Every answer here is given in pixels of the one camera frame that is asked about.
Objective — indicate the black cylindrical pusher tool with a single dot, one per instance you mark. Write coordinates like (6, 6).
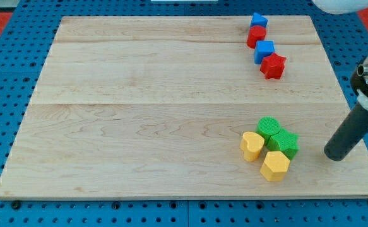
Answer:
(348, 134)

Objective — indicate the red star block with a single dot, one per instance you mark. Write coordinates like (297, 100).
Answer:
(273, 66)

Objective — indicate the red cylinder block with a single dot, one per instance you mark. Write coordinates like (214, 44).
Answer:
(256, 33)

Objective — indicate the light wooden board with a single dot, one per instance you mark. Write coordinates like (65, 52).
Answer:
(154, 108)

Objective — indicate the yellow heart block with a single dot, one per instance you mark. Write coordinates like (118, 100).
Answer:
(251, 144)

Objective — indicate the green cylinder block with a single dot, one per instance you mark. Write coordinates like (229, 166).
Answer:
(267, 127)

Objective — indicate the yellow hexagon block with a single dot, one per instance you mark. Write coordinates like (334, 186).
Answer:
(275, 166)

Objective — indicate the blue cube block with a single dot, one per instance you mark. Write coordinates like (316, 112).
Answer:
(263, 48)

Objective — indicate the green star block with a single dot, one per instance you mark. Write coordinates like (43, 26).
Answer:
(284, 141)

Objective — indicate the blue triangle block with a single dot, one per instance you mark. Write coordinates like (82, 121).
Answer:
(258, 20)

